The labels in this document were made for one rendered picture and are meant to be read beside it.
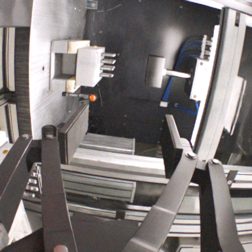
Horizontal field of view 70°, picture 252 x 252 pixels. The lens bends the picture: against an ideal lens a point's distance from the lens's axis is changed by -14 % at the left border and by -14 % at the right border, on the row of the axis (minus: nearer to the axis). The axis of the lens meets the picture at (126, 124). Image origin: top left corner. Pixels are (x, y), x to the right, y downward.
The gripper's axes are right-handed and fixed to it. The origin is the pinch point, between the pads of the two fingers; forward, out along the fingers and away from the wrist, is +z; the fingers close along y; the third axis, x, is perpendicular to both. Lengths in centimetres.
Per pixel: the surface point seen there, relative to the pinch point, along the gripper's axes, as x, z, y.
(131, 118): -25, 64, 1
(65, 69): -2.1, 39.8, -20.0
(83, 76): -2.4, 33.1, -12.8
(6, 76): -23, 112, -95
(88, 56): 2.9, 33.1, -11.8
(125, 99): -17, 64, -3
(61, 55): 2.0, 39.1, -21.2
